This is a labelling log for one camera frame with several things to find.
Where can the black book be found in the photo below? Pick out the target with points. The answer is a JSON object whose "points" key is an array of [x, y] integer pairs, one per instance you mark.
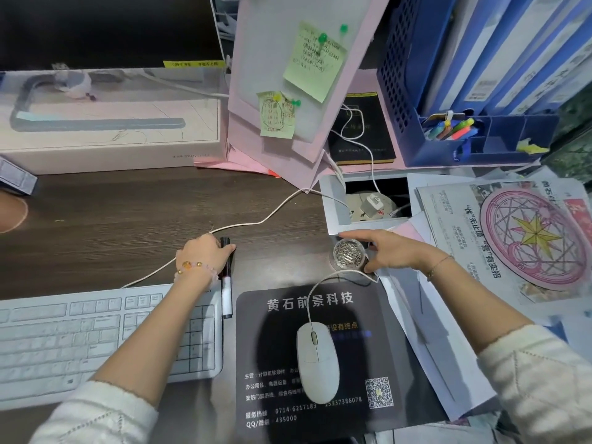
{"points": [[356, 152]]}

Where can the small white figurine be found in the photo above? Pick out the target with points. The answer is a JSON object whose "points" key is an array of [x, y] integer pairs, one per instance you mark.
{"points": [[74, 80]]}

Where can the bundle of coloured pens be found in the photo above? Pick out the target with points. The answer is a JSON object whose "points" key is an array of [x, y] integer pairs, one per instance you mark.
{"points": [[455, 129]]}

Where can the white charger plug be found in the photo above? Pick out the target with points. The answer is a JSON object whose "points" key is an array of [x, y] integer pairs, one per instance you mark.
{"points": [[372, 203]]}

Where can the white cardboard product box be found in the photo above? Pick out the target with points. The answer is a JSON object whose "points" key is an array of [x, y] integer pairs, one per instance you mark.
{"points": [[115, 147]]}

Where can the small grey box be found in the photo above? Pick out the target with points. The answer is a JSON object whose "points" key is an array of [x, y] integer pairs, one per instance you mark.
{"points": [[16, 175]]}

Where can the person's left fingers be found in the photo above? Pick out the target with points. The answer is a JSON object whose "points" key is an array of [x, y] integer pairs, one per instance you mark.
{"points": [[224, 254]]}

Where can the person's right thumb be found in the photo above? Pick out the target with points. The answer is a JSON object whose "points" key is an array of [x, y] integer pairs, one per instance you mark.
{"points": [[372, 267]]}

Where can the blue file binder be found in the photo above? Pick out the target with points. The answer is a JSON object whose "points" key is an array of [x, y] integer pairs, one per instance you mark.
{"points": [[522, 36], [462, 41], [573, 83], [550, 60]]}

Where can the black computer monitor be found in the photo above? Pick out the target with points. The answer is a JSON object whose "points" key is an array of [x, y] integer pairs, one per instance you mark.
{"points": [[92, 32]]}

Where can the pink and white paper board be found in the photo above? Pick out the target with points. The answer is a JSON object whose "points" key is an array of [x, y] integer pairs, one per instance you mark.
{"points": [[273, 50]]}

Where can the dark printed mouse pad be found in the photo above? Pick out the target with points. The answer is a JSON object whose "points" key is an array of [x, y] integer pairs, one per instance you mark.
{"points": [[277, 356]]}

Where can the person's left forearm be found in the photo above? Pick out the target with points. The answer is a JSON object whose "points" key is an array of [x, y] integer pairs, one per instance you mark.
{"points": [[152, 328]]}

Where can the white paper sheets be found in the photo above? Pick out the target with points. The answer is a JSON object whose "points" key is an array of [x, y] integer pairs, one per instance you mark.
{"points": [[430, 337]]}

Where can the round pink star mat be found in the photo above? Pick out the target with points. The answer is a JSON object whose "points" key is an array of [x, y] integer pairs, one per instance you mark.
{"points": [[532, 235]]}

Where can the white computer keyboard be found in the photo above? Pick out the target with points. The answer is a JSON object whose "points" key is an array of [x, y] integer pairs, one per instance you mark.
{"points": [[55, 337]]}

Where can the printed newspaper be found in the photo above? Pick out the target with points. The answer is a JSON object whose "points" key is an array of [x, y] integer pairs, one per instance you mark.
{"points": [[462, 235]]}

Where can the person's right forearm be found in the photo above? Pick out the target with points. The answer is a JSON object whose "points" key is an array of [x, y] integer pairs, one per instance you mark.
{"points": [[481, 305]]}

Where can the clear round plastic container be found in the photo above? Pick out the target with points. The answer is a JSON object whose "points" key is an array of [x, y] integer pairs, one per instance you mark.
{"points": [[341, 267]]}

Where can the yellow crumpled note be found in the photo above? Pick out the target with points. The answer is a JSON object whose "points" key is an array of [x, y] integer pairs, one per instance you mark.
{"points": [[529, 146]]}

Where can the pile of silver paper clips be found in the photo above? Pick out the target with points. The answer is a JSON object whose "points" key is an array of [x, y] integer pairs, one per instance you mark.
{"points": [[348, 253]]}

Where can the white power strip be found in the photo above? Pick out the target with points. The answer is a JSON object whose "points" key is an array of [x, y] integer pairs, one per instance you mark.
{"points": [[355, 210]]}

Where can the person's right hand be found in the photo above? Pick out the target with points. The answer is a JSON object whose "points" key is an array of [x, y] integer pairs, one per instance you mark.
{"points": [[397, 252]]}

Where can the yellow label strip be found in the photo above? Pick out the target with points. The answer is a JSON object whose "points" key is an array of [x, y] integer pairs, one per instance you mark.
{"points": [[194, 64]]}

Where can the pink round object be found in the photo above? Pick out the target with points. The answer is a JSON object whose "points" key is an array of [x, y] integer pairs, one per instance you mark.
{"points": [[11, 215]]}

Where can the white computer mouse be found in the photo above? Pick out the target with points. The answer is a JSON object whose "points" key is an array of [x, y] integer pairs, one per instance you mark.
{"points": [[318, 365]]}

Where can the black and white marker pen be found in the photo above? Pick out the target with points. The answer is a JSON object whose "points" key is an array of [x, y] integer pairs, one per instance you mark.
{"points": [[226, 295]]}

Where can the pink paper sheet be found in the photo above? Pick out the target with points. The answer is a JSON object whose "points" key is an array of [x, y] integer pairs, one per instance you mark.
{"points": [[370, 80]]}

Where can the small green sticky note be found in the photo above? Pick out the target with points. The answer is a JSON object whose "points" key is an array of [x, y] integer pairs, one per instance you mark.
{"points": [[277, 124]]}

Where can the person's left hand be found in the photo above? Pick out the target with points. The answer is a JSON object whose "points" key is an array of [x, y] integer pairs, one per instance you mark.
{"points": [[201, 254]]}

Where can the large green sticky note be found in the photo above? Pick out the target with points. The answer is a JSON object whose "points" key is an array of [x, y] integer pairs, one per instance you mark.
{"points": [[310, 73]]}

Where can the blue plastic file rack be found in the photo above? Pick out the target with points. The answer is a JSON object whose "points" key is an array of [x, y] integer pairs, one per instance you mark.
{"points": [[402, 64]]}

